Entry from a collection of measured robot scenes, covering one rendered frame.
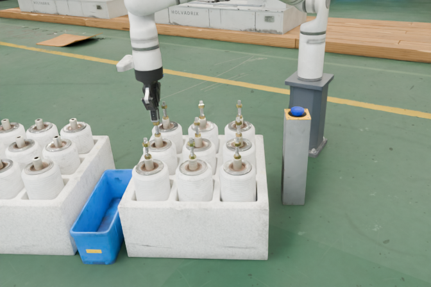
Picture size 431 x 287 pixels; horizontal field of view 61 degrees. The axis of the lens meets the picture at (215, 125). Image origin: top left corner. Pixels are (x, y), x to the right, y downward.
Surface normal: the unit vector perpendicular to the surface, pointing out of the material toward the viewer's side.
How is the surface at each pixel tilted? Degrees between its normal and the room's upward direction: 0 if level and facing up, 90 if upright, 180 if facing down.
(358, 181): 0
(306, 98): 90
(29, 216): 90
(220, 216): 90
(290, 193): 90
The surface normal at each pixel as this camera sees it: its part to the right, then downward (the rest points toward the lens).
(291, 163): -0.07, 0.46
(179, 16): -0.53, 0.41
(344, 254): -0.05, -0.89
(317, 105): 0.22, 0.43
